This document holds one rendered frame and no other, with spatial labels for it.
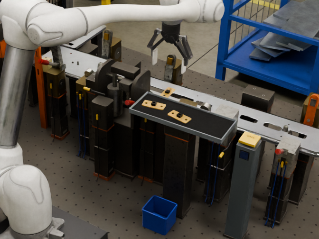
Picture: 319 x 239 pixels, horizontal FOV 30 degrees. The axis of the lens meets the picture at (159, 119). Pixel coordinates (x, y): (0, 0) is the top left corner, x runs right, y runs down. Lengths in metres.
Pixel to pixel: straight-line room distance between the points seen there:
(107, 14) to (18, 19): 0.30
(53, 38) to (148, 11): 0.38
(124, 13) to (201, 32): 3.29
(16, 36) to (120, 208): 0.82
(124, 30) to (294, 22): 1.60
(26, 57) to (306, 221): 1.26
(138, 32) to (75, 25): 3.34
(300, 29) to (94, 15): 2.57
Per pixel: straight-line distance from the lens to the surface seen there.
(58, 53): 2.59
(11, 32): 2.08
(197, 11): 2.19
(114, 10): 2.10
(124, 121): 2.44
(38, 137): 2.82
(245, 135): 2.08
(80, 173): 2.60
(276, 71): 4.50
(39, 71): 2.71
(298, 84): 4.35
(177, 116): 2.13
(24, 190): 2.08
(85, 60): 2.81
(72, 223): 2.30
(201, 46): 5.12
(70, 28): 1.96
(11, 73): 2.12
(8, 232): 2.26
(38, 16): 1.96
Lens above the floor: 2.37
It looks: 35 degrees down
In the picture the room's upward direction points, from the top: 2 degrees clockwise
